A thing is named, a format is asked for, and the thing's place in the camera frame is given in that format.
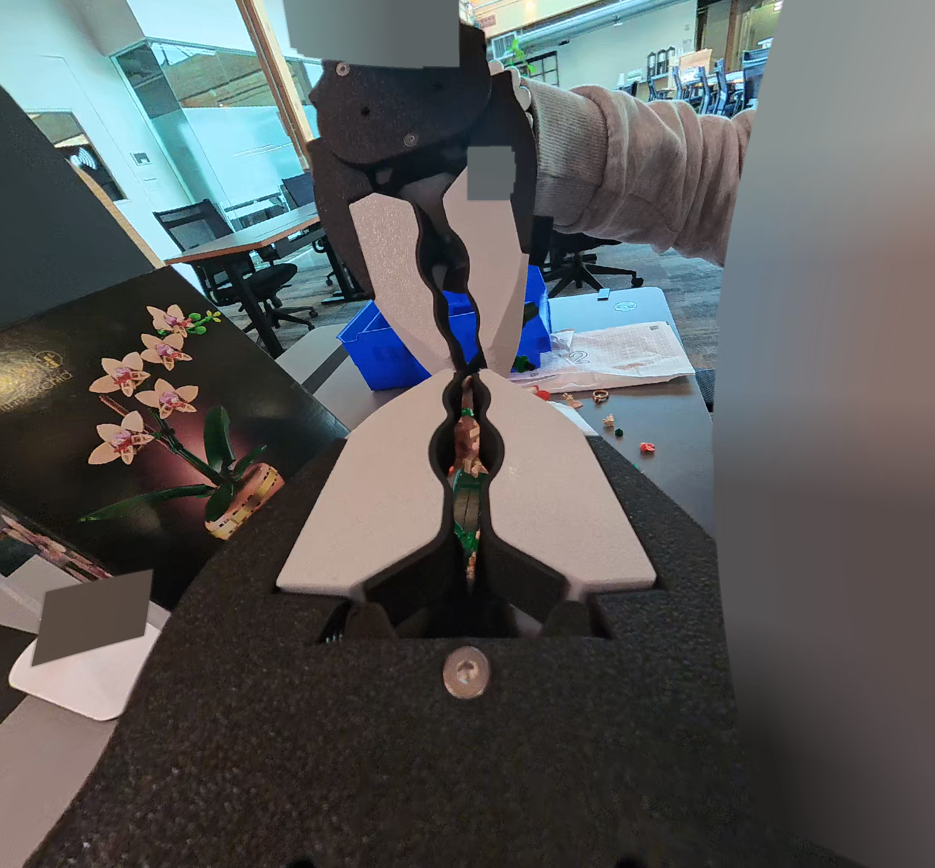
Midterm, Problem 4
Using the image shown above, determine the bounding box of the green brick flower stem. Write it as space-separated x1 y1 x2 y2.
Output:
447 375 489 586

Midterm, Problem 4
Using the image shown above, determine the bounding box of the person's right forearm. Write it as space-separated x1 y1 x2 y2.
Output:
527 79 755 266

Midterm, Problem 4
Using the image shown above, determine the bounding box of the blue plastic bin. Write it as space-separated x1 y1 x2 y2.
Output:
337 265 553 392

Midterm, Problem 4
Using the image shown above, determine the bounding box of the wooden ceiling beam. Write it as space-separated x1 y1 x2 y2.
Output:
206 0 317 179

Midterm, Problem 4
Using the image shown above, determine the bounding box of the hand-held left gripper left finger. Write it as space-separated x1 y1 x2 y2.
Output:
276 370 477 602

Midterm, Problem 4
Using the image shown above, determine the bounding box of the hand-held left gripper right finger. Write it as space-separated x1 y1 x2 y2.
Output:
473 370 657 602

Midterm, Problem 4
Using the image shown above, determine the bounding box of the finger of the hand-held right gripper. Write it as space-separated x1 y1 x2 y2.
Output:
442 168 530 374
351 198 468 374

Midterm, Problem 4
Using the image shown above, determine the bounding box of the white numbered paper bag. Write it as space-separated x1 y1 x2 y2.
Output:
541 320 696 396

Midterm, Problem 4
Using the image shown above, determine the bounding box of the silver ceiling duct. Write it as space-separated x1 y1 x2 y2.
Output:
504 0 748 51

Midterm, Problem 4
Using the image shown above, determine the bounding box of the grey desk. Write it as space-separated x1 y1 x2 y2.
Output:
0 284 715 738

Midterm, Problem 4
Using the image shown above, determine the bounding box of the wooden background table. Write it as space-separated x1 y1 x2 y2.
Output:
164 207 326 269

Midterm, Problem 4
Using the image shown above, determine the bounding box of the black orchid picture box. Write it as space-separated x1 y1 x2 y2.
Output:
0 265 353 609

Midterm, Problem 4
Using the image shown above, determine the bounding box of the black office chair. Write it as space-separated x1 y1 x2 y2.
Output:
152 198 320 359
544 217 645 299

